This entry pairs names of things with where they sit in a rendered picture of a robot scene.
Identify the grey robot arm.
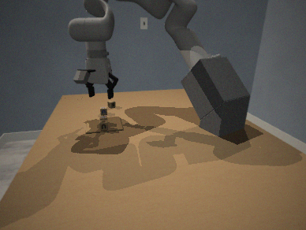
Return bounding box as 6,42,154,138
68,0,221,84

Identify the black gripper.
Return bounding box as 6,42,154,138
85,57,118,99

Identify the beige block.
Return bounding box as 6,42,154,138
100,106,107,115
99,116,107,121
107,100,116,108
99,120,108,130

